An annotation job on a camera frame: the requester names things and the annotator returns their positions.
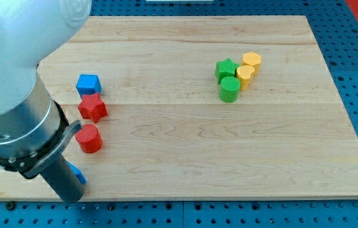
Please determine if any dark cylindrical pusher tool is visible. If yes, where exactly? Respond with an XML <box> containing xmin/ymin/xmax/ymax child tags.
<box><xmin>40</xmin><ymin>156</ymin><xmax>84</xmax><ymax>203</ymax></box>

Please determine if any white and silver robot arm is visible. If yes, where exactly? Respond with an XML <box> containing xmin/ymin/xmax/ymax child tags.
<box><xmin>0</xmin><ymin>0</ymin><xmax>92</xmax><ymax>203</ymax></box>

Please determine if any yellow heart block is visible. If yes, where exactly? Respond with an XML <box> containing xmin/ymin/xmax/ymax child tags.
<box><xmin>235</xmin><ymin>65</ymin><xmax>255</xmax><ymax>91</ymax></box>

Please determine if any yellow hexagon block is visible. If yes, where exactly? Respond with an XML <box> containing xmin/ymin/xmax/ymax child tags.
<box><xmin>242</xmin><ymin>52</ymin><xmax>262</xmax><ymax>75</ymax></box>

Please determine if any blue block behind tool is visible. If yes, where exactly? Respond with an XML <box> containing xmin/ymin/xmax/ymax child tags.
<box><xmin>67</xmin><ymin>162</ymin><xmax>87</xmax><ymax>185</ymax></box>

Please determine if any red cylinder block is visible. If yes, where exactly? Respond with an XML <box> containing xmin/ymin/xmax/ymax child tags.
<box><xmin>75</xmin><ymin>124</ymin><xmax>103</xmax><ymax>153</ymax></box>

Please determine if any red star block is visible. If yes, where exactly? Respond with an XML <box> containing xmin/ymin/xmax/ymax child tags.
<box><xmin>78</xmin><ymin>92</ymin><xmax>108</xmax><ymax>124</ymax></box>

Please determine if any blue cube block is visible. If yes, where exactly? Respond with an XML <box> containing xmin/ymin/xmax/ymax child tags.
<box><xmin>76</xmin><ymin>74</ymin><xmax>102</xmax><ymax>97</ymax></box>

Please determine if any wooden board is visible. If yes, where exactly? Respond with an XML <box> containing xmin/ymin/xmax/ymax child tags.
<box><xmin>0</xmin><ymin>15</ymin><xmax>358</xmax><ymax>203</ymax></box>

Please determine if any green cylinder block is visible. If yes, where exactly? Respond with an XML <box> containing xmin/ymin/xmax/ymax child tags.
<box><xmin>219</xmin><ymin>77</ymin><xmax>240</xmax><ymax>103</ymax></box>

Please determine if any green star block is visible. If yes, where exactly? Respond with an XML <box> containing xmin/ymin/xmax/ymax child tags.
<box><xmin>214</xmin><ymin>58</ymin><xmax>240</xmax><ymax>84</ymax></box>

